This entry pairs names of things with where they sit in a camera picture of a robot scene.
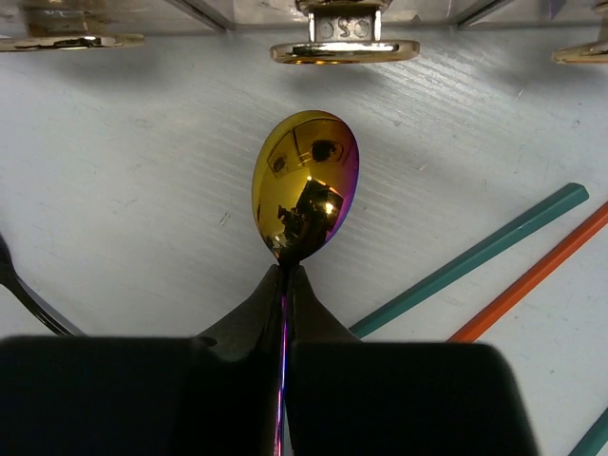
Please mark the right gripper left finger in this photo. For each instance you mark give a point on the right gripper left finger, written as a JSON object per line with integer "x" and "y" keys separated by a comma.
{"x": 217, "y": 393}

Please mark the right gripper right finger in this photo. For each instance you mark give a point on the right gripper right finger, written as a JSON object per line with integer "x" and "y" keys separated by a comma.
{"x": 350, "y": 397}

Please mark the teal chopstick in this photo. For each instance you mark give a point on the teal chopstick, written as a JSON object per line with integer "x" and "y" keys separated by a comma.
{"x": 594, "y": 439}
{"x": 526, "y": 224}

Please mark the gold spoon purple handle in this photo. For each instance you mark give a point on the gold spoon purple handle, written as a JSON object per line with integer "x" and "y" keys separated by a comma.
{"x": 302, "y": 190}

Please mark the short orange chopstick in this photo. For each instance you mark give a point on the short orange chopstick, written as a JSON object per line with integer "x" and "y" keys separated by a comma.
{"x": 524, "y": 285}

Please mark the black spoon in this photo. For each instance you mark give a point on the black spoon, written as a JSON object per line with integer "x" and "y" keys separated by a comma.
{"x": 31, "y": 301}

